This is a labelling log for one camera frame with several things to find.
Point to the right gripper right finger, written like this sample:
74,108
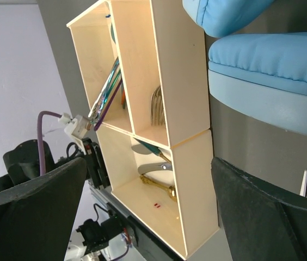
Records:
261,221

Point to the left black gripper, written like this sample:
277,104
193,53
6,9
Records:
96,169

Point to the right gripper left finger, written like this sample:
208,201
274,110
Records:
37,217

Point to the silver round ladle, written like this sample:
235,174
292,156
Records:
104,89

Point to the ornate gold spoon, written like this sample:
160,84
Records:
170,190

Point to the orange silicone spoon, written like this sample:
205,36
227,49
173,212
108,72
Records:
123,99

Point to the cream divided utensil box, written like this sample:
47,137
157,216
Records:
155,138

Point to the teal silicone spoon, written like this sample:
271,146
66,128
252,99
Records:
112,33

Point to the iridescent blue purple spoon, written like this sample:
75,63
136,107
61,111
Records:
109,103

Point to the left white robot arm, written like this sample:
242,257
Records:
22,163

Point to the silver fork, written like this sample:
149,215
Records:
157,109

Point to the light blue headphones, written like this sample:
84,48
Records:
263,76

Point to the dark teal handled knife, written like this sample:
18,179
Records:
140,149

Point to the gold spoon teal handle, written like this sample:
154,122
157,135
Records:
155,150

